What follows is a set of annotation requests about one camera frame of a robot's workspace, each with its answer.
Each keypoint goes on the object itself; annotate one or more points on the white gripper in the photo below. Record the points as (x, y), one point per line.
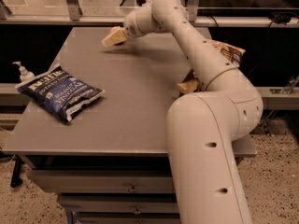
(132, 26)

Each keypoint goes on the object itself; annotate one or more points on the orange fruit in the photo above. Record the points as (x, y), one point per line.
(116, 28)

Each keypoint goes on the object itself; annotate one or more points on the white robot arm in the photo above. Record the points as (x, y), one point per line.
(201, 126)

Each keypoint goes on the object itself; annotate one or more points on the blue potato chip bag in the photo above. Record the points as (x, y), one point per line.
(59, 92)

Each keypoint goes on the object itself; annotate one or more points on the brown Late July chip bag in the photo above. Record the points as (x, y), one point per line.
(191, 83)

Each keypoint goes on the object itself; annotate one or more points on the white pump dispenser bottle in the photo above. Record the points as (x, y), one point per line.
(24, 73)

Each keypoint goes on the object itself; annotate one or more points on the grey top drawer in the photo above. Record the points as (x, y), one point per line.
(103, 182)

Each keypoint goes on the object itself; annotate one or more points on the grey drawer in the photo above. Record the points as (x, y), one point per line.
(103, 182)
(97, 218)
(148, 204)

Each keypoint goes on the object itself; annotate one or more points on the grey middle drawer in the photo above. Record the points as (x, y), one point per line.
(148, 204)

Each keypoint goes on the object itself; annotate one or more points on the grey bottom drawer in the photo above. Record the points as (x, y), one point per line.
(97, 218)

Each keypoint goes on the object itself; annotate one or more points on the metal railing frame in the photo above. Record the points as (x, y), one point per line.
(92, 12)

